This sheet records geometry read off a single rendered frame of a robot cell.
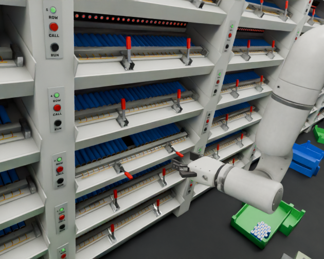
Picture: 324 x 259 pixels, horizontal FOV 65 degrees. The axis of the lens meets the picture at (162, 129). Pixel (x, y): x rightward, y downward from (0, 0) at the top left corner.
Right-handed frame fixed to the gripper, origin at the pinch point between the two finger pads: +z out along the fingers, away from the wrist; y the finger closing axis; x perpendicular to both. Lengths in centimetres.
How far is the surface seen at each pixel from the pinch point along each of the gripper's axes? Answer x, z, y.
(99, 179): -7.8, 20.5, -20.6
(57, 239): -25, 23, -37
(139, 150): -3.4, 22.6, -0.9
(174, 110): 11.6, 16.9, 13.0
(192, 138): -5.8, 20.8, 30.0
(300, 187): -63, -4, 128
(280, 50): 34, 14, 100
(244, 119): -7, 22, 80
